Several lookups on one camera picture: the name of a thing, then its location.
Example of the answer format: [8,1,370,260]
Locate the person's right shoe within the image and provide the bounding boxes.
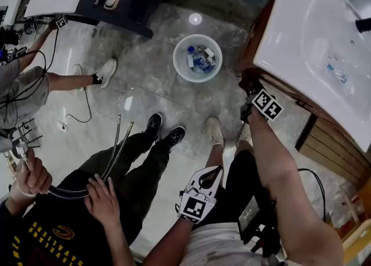
[235,122,253,147]

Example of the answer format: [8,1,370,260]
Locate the clear wrapper with blue ends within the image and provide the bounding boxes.
[326,53,349,85]

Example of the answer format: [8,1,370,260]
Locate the person's left forearm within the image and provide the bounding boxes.
[141,217,198,266]

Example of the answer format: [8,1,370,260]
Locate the orange box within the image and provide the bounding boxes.
[339,182,371,263]

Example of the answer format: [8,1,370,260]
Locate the person's white printed t-shirt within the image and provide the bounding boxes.
[179,221,288,266]

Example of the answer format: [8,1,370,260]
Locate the person's right forearm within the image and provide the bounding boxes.
[248,107,301,202]

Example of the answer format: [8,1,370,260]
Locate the dark grey vanity table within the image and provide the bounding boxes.
[65,0,159,39]

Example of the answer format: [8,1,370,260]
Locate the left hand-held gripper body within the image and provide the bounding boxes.
[175,184,217,225]

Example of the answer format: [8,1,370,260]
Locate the person's left leg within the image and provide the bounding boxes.
[204,143,230,173]

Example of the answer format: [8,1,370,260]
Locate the person's left shoe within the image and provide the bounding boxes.
[206,116,225,148]

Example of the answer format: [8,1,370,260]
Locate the person's shoe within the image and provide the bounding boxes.
[206,116,225,148]
[235,122,253,147]

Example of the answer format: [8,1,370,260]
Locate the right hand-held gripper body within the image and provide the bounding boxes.
[239,88,284,124]

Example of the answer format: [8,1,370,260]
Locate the person's right leg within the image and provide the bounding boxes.
[234,139,256,155]

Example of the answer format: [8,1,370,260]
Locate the black faucet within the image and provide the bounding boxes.
[355,17,371,34]

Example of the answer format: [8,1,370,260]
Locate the wooden vanity cabinet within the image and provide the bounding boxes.
[237,0,319,152]

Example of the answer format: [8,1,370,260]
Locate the white wristband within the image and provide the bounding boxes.
[10,182,37,198]

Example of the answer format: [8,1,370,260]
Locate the white plastic waste basket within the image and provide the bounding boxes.
[173,34,223,83]

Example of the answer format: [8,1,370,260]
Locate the person's leg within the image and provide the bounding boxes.
[204,143,230,173]
[234,139,256,155]

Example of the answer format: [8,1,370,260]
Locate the person's black shorts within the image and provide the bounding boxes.
[199,148,279,231]

